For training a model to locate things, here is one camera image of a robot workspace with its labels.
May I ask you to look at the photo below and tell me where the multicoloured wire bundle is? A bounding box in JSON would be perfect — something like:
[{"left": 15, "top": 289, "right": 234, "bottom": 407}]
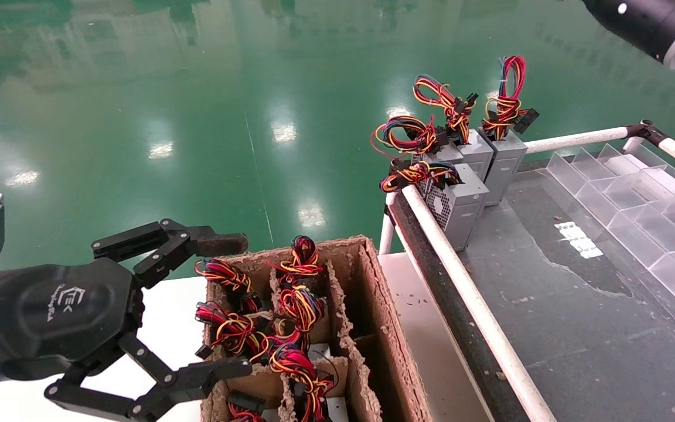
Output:
[
  {"left": 276, "top": 285, "right": 326, "bottom": 338},
  {"left": 195, "top": 302, "right": 268, "bottom": 359},
  {"left": 267, "top": 343, "right": 335, "bottom": 422}
]

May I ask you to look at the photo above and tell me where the white segmented label strip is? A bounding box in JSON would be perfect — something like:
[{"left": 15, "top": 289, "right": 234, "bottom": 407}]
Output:
[{"left": 554, "top": 222, "right": 605, "bottom": 260}]

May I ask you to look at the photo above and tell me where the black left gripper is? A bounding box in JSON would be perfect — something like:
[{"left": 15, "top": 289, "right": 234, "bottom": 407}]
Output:
[{"left": 0, "top": 258, "right": 253, "bottom": 422}]

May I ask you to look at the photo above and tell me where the white cross rail pipe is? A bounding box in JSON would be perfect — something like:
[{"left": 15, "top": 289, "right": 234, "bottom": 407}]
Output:
[{"left": 522, "top": 125, "right": 637, "bottom": 154}]

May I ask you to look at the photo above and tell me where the long white rail pipe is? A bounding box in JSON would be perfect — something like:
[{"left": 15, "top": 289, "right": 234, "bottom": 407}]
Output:
[{"left": 399, "top": 183, "right": 558, "bottom": 422}]

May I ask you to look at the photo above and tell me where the short white leg pipe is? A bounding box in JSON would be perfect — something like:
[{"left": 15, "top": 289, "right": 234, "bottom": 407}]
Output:
[{"left": 377, "top": 190, "right": 401, "bottom": 256}]

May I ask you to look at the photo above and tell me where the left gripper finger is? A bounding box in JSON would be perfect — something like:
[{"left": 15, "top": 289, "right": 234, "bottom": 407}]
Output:
[{"left": 91, "top": 219, "right": 250, "bottom": 289}]

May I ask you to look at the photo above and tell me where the dark conveyor table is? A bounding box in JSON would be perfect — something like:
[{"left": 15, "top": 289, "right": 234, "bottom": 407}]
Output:
[{"left": 386, "top": 132, "right": 675, "bottom": 422}]

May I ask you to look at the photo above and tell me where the grey power supply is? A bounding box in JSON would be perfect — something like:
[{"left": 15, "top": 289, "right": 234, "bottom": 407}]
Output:
[
  {"left": 481, "top": 56, "right": 540, "bottom": 207},
  {"left": 226, "top": 392, "right": 265, "bottom": 422},
  {"left": 380, "top": 157, "right": 490, "bottom": 251},
  {"left": 371, "top": 114, "right": 467, "bottom": 171},
  {"left": 195, "top": 259, "right": 262, "bottom": 311},
  {"left": 267, "top": 236, "right": 323, "bottom": 288},
  {"left": 412, "top": 72, "right": 493, "bottom": 179}
]

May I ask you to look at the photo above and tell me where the clear acrylic divider tray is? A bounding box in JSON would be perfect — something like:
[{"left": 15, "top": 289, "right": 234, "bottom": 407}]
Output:
[{"left": 546, "top": 142, "right": 675, "bottom": 332}]

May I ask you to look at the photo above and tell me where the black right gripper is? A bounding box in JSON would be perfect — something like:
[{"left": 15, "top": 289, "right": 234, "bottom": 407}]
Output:
[{"left": 581, "top": 0, "right": 675, "bottom": 62}]

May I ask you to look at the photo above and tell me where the brown cardboard divider box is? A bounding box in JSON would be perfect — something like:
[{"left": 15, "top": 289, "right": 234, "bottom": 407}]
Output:
[{"left": 200, "top": 236, "right": 432, "bottom": 422}]

